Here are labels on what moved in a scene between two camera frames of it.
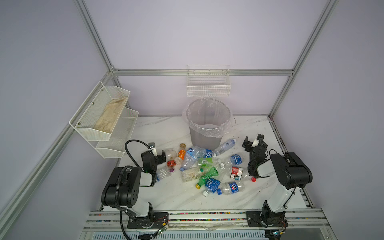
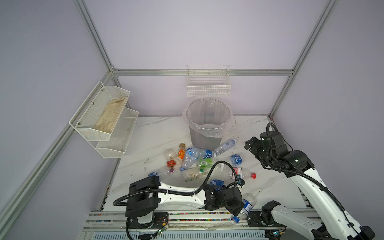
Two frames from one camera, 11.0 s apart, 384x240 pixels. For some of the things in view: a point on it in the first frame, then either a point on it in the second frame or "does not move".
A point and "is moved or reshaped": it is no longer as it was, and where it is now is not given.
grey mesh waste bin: (208, 119) does not move
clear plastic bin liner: (208, 117) does not move
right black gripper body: (249, 149) to (255, 147)
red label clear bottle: (238, 173) does not move
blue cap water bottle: (231, 188) is moved or reshaped
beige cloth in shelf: (110, 114) does not move
